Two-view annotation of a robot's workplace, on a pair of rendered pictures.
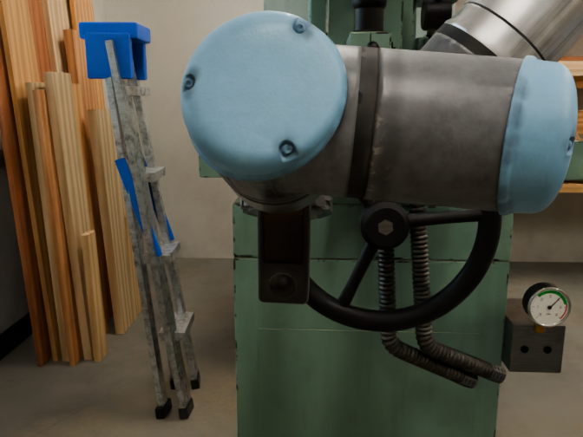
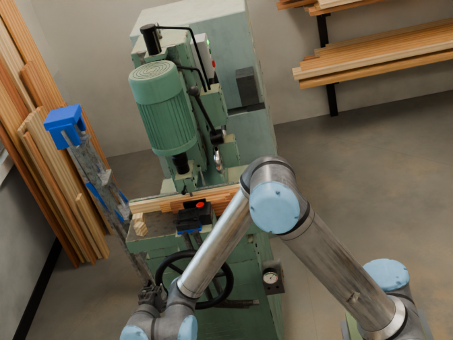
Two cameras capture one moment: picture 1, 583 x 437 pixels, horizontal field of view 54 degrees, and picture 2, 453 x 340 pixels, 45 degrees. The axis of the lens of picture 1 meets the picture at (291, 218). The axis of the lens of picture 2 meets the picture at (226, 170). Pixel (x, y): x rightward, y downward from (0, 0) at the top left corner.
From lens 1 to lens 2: 150 cm
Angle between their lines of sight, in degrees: 20
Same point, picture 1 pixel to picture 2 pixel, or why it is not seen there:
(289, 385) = not seen: hidden behind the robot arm
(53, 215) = (57, 196)
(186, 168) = (122, 94)
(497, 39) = (187, 293)
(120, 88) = (76, 152)
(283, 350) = not seen: hidden behind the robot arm
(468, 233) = (238, 253)
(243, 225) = (152, 265)
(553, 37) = (199, 290)
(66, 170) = (55, 169)
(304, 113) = not seen: outside the picture
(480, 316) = (251, 277)
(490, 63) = (174, 328)
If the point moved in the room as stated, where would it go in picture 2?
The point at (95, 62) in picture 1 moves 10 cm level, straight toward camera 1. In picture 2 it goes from (59, 142) to (61, 150)
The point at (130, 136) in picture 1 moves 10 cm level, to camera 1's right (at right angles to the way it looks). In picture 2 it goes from (89, 173) to (108, 168)
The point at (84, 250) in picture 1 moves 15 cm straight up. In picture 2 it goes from (79, 207) to (71, 187)
